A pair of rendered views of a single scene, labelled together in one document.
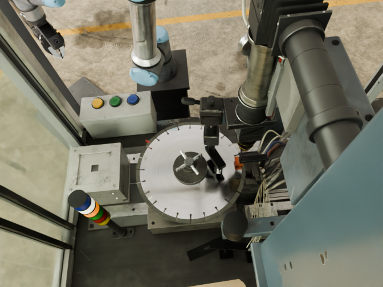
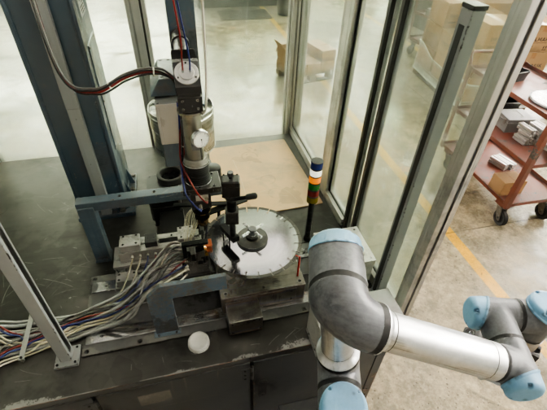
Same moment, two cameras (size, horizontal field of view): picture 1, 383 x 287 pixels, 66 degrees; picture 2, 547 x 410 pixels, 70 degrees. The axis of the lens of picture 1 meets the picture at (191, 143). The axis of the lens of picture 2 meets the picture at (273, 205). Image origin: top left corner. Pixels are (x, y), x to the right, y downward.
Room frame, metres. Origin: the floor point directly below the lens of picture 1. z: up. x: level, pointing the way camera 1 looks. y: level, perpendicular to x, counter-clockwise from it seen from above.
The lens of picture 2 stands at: (1.33, -0.21, 1.95)
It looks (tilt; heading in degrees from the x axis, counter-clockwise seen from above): 41 degrees down; 162
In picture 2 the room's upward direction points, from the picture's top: 3 degrees clockwise
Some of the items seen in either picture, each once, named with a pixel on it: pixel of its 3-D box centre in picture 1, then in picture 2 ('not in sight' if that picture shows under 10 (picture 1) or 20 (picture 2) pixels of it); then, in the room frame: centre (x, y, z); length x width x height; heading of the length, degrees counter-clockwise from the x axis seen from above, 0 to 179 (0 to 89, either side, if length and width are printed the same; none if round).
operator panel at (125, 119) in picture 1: (120, 115); (352, 321); (0.71, 0.28, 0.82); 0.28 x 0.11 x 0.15; 88
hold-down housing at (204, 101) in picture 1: (211, 122); (231, 198); (0.40, -0.06, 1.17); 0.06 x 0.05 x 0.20; 79
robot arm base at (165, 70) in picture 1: (160, 62); not in sight; (1.00, 0.10, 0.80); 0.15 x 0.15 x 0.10
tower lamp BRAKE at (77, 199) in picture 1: (79, 200); (317, 163); (0.25, 0.29, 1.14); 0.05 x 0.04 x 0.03; 178
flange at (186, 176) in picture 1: (190, 166); (251, 237); (0.38, 0.01, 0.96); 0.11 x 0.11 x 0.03
